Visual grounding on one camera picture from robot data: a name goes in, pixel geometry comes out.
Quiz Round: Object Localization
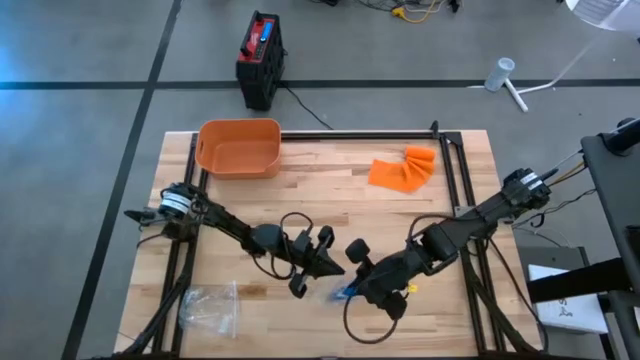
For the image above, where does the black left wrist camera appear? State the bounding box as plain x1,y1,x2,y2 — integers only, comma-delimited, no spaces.
293,228,315,254

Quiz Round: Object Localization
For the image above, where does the grey cabinet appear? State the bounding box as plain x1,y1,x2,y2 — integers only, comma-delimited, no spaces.
516,245,584,284

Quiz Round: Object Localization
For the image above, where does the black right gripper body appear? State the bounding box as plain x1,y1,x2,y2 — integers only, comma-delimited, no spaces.
345,238,430,321

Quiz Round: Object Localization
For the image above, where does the white cardboard box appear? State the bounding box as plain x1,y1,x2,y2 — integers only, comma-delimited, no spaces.
528,263,612,335

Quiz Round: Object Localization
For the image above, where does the yellow floor cable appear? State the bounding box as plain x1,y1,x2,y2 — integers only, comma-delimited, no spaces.
391,0,447,25

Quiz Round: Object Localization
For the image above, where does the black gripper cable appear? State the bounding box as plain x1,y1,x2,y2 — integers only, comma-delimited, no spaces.
342,294,401,346
249,211,316,281

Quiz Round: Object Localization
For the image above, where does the black power cable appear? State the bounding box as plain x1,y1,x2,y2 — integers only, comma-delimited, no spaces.
282,82,335,132

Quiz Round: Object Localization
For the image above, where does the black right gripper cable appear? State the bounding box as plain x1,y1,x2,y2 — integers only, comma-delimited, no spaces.
342,294,401,346

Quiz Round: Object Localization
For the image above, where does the orange elastic bandage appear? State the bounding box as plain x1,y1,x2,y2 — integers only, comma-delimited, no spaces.
367,144,437,194

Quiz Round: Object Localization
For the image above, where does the white floor stand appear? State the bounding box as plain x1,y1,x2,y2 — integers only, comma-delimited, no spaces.
467,0,640,114

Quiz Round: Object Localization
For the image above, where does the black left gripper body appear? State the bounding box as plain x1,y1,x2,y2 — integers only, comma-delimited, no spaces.
287,224,336,300

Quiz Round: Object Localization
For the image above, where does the blue elastic bandage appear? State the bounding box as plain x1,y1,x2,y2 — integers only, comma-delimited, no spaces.
327,282,360,303

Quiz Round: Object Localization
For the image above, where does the black aluminium table frame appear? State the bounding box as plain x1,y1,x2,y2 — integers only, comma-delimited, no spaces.
112,119,549,360

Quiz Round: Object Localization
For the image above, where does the dark grey equipment stand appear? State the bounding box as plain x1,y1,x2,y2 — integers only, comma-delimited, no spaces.
527,117,640,360

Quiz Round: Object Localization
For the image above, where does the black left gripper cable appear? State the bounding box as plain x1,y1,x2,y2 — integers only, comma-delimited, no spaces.
249,211,316,281

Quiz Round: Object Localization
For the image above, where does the black red power station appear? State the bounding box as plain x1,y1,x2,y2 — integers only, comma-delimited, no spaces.
235,9,287,112

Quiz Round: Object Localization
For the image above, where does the orange plastic basket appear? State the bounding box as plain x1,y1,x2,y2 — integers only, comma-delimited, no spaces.
195,118,283,181

